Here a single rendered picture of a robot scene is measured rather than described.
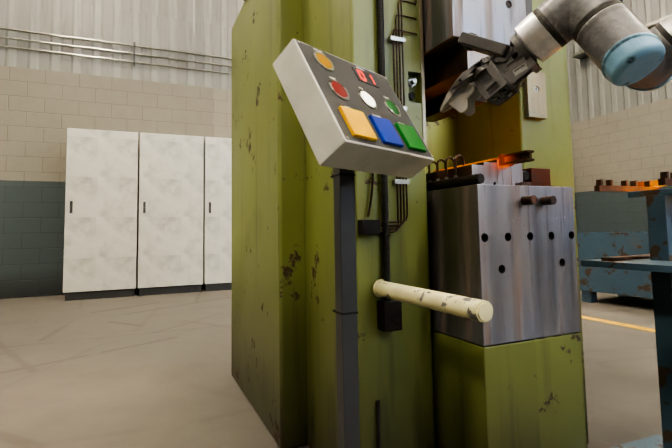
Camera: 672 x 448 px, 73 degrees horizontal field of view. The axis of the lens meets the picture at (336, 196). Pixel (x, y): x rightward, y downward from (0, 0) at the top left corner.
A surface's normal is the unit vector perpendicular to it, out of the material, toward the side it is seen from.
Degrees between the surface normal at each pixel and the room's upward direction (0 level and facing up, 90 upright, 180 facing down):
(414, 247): 90
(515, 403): 90
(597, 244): 90
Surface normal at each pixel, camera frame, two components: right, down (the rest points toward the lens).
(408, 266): 0.40, -0.07
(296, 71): -0.66, -0.04
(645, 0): -0.92, -0.01
